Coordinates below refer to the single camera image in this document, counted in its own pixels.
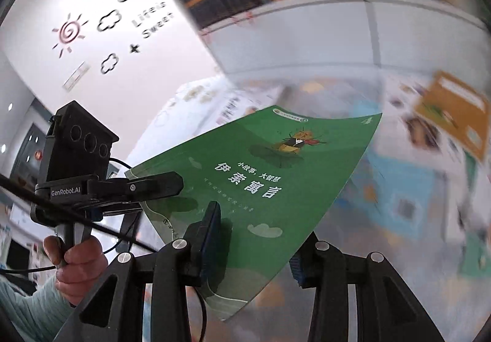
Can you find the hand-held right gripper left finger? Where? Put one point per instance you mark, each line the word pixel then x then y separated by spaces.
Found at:
pixel 213 234

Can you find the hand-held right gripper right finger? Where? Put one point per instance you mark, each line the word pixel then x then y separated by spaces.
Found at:
pixel 345 288

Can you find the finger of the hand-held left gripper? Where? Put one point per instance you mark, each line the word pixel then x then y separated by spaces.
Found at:
pixel 128 209
pixel 153 185

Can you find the green book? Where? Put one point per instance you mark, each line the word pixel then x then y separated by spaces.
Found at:
pixel 268 192

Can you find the light blue book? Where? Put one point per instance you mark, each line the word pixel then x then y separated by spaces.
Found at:
pixel 399 196

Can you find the person's left forearm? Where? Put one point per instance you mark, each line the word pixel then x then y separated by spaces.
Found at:
pixel 27 311

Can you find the person's left hand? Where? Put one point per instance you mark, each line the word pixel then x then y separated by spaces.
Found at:
pixel 82 269

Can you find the ginkgo print tablecloth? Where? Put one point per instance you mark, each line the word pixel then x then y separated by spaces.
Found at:
pixel 364 288

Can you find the small black cloud decal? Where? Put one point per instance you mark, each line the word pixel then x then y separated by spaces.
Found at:
pixel 109 63

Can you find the medium black cloud decal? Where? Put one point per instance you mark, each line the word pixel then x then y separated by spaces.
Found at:
pixel 108 20

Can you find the orange brown book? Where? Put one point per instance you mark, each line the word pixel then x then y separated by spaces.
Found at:
pixel 452 108

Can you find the white bookshelf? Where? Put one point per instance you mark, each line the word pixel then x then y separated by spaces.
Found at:
pixel 307 31

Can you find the white wall switch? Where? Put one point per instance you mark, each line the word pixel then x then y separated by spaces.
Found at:
pixel 75 76

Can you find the black bird wall decal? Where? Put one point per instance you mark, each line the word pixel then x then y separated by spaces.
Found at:
pixel 134 49

